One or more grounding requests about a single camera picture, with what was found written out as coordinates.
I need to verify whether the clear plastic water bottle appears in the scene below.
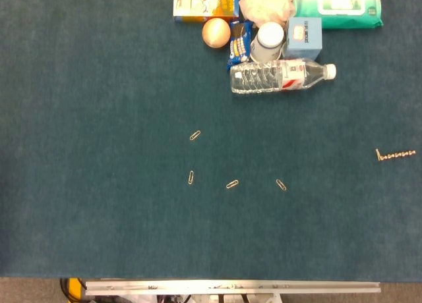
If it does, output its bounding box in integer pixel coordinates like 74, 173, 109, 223
229, 58, 338, 95

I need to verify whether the black cable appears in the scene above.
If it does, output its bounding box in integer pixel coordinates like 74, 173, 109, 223
59, 278, 80, 303

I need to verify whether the green wet wipes pack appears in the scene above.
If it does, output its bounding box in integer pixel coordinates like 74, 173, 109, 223
293, 0, 384, 30

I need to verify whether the blue Oreo cookie packet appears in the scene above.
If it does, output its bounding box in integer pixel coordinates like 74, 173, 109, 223
226, 20, 254, 71

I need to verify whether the light blue cardboard box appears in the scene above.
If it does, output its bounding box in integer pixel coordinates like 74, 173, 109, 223
282, 16, 323, 62

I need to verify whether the teal felt table cloth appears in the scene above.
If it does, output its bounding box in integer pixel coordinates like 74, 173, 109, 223
0, 0, 422, 281

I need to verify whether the yellow cardboard box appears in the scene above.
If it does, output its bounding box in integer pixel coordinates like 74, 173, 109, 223
173, 0, 241, 24

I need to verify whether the white lidded jar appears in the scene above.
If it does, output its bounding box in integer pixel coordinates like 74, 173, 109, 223
249, 22, 286, 63

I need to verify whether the yellow robot base part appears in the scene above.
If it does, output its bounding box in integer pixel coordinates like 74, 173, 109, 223
68, 278, 86, 301

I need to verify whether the white mesh bath pouf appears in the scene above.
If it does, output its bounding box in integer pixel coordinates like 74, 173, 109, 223
238, 0, 297, 24

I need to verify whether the aluminium profile rail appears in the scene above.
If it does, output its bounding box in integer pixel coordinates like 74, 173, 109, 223
84, 279, 382, 296

